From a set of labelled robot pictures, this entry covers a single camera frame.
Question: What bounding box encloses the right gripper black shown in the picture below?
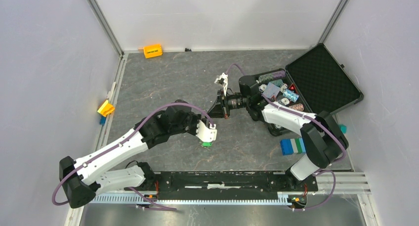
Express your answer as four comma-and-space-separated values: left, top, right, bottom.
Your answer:
206, 89, 250, 119

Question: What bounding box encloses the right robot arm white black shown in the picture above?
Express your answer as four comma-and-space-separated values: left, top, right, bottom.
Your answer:
208, 73, 348, 190

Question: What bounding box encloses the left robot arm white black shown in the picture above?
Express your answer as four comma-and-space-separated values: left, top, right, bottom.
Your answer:
52, 100, 217, 209

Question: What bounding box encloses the orange box at back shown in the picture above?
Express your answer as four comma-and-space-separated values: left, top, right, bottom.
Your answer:
143, 44, 163, 59

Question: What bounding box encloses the blue green white block stack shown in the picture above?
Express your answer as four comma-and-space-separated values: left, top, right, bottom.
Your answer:
280, 138, 306, 156

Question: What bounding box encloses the yellow orange block at left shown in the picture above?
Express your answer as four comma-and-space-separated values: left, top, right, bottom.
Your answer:
97, 99, 115, 117

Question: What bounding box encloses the small blue block at left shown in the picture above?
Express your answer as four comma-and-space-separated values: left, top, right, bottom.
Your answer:
99, 116, 107, 126

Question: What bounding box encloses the black poker chip case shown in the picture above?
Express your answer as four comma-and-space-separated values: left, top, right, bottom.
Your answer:
239, 44, 364, 121

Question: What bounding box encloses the small teal cube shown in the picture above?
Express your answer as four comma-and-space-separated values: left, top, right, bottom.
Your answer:
339, 124, 347, 134

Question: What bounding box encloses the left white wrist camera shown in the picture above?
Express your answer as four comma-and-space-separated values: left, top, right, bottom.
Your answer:
195, 120, 217, 142

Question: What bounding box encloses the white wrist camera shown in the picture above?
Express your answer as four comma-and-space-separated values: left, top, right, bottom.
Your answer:
214, 73, 228, 94
195, 120, 217, 142

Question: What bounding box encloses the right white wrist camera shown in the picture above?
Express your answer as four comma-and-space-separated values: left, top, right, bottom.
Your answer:
214, 73, 228, 94

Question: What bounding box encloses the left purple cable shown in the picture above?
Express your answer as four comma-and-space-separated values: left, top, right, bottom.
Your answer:
51, 102, 217, 212

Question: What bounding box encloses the purple cable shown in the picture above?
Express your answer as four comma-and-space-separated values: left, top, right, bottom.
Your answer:
51, 102, 217, 212
225, 63, 348, 212

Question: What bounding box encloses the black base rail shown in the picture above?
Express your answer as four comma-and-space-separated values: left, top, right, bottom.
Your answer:
153, 171, 318, 200

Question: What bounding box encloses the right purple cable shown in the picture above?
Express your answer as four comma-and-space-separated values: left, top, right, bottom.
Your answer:
225, 63, 348, 212

